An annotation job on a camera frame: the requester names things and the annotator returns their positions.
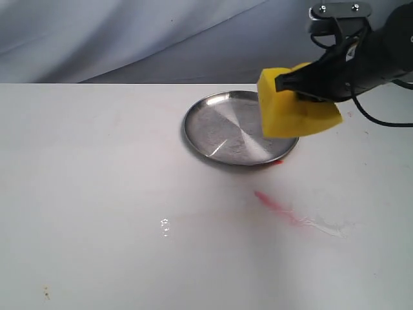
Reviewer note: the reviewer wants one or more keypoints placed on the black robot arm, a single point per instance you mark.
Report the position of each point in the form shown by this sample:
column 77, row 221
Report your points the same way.
column 401, row 19

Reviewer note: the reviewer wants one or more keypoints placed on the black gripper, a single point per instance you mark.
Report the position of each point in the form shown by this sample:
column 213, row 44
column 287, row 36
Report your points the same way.
column 376, row 58

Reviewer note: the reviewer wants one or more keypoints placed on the grey backdrop cloth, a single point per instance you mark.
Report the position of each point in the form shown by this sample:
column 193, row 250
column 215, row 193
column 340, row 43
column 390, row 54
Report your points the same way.
column 151, row 41

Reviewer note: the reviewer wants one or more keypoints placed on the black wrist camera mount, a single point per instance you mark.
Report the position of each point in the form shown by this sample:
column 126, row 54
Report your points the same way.
column 342, row 20

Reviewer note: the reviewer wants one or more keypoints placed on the round steel plate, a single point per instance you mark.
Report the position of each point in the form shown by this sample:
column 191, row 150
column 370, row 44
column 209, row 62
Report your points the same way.
column 226, row 128

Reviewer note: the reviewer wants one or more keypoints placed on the yellow sponge block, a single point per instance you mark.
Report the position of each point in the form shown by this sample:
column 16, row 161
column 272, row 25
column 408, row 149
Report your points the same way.
column 284, row 115

